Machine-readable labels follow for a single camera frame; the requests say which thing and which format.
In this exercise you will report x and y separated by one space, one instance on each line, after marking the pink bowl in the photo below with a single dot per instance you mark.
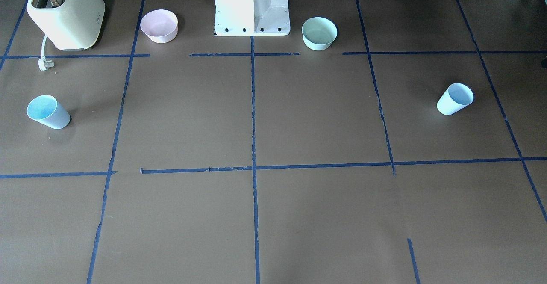
160 25

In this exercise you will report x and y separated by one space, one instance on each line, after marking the light blue cup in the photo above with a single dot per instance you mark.
456 97
46 110

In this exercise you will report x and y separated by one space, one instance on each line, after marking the cream white toaster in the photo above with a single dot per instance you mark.
73 26

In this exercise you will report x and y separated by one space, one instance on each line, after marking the light green bowl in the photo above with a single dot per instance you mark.
319 33

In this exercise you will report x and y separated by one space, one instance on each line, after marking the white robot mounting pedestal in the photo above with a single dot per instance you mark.
234 18

